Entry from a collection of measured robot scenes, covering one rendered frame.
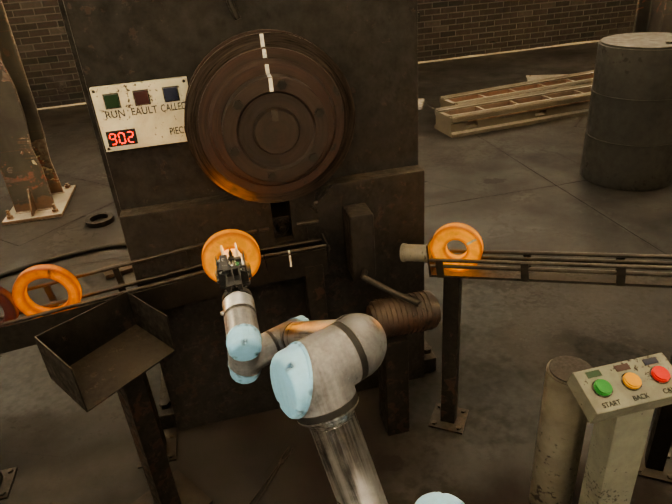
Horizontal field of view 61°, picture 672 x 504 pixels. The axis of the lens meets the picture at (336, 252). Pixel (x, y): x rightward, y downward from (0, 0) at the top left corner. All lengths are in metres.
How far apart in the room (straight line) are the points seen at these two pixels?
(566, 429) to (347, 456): 0.80
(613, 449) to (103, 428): 1.74
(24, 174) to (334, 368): 3.71
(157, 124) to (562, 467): 1.49
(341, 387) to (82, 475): 1.43
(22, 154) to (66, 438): 2.46
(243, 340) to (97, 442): 1.20
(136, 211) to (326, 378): 1.02
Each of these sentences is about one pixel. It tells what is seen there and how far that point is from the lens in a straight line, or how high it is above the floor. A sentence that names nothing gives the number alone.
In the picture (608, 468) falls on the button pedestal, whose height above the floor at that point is 0.37.
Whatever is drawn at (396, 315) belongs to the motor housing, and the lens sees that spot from 1.79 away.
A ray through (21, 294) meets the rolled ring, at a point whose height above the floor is 0.71.
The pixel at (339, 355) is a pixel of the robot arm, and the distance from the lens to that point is 0.98.
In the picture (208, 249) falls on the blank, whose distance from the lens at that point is 1.51.
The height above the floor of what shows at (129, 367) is 0.60.
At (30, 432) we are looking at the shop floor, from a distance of 2.54.
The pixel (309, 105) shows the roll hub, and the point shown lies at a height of 1.17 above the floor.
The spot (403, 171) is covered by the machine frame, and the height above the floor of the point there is 0.87.
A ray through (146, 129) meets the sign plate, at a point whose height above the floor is 1.11.
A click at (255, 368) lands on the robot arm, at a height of 0.68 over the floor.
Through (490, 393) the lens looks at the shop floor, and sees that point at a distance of 2.30.
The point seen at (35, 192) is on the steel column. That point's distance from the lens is 4.51.
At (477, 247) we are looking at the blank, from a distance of 1.73.
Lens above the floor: 1.54
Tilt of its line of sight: 28 degrees down
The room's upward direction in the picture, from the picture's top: 5 degrees counter-clockwise
